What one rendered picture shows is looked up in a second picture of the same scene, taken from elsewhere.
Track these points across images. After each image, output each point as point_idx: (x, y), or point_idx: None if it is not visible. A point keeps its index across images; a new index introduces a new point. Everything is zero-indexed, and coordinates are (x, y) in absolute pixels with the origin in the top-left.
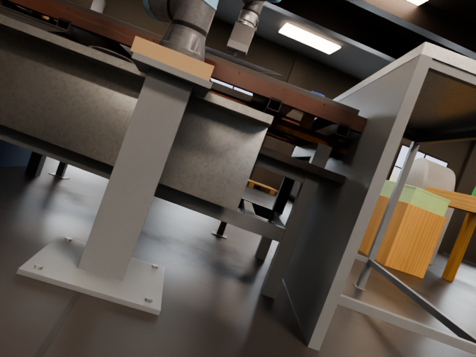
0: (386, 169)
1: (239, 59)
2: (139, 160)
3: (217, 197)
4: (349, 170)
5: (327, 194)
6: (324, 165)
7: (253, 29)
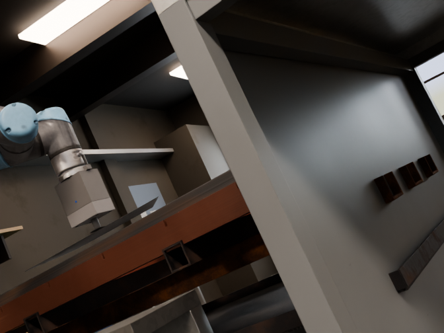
0: (318, 300)
1: (98, 231)
2: None
3: None
4: (376, 260)
5: (435, 294)
6: None
7: (78, 173)
